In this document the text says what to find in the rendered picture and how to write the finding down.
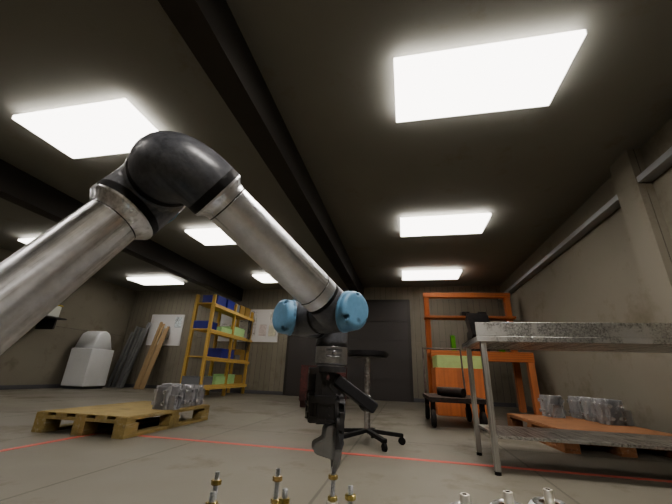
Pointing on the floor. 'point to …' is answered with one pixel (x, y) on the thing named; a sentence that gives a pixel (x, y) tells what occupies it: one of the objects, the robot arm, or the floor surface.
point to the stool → (369, 394)
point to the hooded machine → (89, 362)
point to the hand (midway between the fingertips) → (336, 465)
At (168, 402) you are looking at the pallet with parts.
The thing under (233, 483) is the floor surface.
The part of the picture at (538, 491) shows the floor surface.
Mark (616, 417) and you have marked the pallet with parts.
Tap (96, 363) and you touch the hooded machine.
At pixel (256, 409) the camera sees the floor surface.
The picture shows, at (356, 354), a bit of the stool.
